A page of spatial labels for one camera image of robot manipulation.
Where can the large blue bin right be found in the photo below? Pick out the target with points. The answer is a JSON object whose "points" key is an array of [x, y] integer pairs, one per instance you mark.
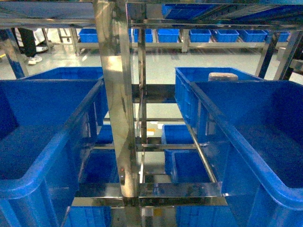
{"points": [[253, 131]]}

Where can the large blue bin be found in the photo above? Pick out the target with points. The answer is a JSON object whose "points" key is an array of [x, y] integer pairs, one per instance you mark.
{"points": [[253, 131], [47, 129]]}

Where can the stainless steel rack upright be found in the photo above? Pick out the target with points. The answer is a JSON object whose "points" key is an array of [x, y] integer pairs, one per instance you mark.
{"points": [[112, 29]]}

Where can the large blue bin left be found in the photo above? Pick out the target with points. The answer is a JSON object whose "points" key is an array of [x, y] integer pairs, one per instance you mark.
{"points": [[47, 129]]}

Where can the lower blue bin right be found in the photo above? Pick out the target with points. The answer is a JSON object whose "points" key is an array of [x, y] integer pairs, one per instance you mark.
{"points": [[205, 216]]}

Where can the lower blue bin left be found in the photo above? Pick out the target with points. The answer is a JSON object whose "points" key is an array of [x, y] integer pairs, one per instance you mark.
{"points": [[89, 217]]}

